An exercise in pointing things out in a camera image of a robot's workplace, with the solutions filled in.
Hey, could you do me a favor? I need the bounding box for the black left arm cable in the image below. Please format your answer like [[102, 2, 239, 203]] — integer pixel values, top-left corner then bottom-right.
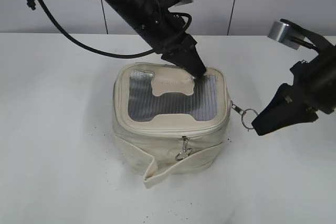
[[20, 0, 158, 59]]

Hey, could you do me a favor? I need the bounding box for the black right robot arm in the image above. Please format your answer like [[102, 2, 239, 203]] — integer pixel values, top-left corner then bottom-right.
[[252, 45, 335, 136]]

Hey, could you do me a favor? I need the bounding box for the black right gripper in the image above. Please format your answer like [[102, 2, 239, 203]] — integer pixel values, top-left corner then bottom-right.
[[252, 83, 318, 136]]

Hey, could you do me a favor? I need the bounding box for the cream bag with mesh lid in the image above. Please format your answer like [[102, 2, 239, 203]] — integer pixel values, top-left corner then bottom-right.
[[112, 63, 231, 188]]

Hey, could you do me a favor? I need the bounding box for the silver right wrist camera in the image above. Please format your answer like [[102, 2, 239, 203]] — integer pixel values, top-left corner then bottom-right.
[[267, 18, 329, 51]]

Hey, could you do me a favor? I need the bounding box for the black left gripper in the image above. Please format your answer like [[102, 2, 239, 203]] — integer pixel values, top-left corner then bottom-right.
[[153, 33, 206, 78]]

